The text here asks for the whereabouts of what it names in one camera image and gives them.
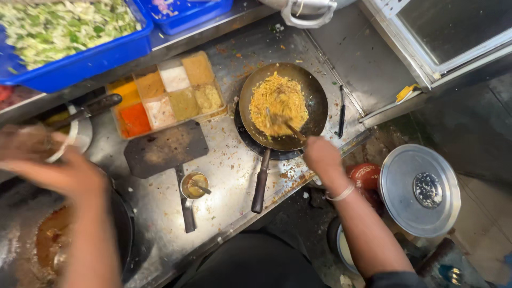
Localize large black sauce wok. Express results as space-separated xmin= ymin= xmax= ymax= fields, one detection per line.
xmin=0 ymin=175 xmax=135 ymax=288

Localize metal stirring spatula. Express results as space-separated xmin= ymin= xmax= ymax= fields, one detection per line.
xmin=266 ymin=107 xmax=307 ymax=143

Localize person's left hand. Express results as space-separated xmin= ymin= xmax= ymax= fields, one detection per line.
xmin=0 ymin=124 xmax=109 ymax=201

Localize black-handled steel wok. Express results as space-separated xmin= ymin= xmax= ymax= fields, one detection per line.
xmin=239 ymin=62 xmax=329 ymax=214

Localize yellow cloth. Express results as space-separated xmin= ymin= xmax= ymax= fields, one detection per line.
xmin=395 ymin=83 xmax=421 ymax=103

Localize flat black griddle pan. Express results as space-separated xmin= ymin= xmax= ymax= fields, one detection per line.
xmin=123 ymin=119 xmax=210 ymax=234

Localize chopped green vegetables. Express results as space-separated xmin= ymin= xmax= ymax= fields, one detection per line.
xmin=0 ymin=0 xmax=143 ymax=71

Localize small steel cup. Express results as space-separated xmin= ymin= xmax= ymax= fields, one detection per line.
xmin=179 ymin=171 xmax=210 ymax=200

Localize small blue plastic crate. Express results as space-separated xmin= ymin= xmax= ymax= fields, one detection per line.
xmin=134 ymin=0 xmax=234 ymax=36

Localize white-rimmed steel bowl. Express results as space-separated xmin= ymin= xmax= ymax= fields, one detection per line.
xmin=43 ymin=103 xmax=94 ymax=164

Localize steel pot with handle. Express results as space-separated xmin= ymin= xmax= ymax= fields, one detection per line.
xmin=259 ymin=0 xmax=357 ymax=29

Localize yellow fried rice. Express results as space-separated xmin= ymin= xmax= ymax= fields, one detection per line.
xmin=249 ymin=71 xmax=310 ymax=138

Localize white bucket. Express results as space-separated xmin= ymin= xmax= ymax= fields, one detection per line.
xmin=327 ymin=217 xmax=361 ymax=275

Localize white wrist bangle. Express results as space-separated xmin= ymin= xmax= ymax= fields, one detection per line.
xmin=325 ymin=183 xmax=356 ymax=202

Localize person's right hand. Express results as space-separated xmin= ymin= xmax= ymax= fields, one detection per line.
xmin=303 ymin=135 xmax=353 ymax=197

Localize black stick lighter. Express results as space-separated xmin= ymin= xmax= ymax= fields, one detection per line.
xmin=338 ymin=84 xmax=347 ymax=139

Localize clear compartment spice box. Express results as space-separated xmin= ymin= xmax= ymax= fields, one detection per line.
xmin=106 ymin=50 xmax=228 ymax=140

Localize steel-framed glass cabinet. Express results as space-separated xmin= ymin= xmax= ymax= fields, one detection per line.
xmin=358 ymin=0 xmax=512 ymax=92

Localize black burner ring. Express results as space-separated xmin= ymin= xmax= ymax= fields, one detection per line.
xmin=234 ymin=103 xmax=305 ymax=161

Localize round steel lid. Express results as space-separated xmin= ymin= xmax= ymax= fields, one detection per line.
xmin=378 ymin=143 xmax=462 ymax=238

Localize red gas cylinder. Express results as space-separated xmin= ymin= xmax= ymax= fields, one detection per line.
xmin=346 ymin=163 xmax=383 ymax=193

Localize large blue plastic crate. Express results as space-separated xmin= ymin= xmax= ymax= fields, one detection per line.
xmin=0 ymin=0 xmax=154 ymax=94

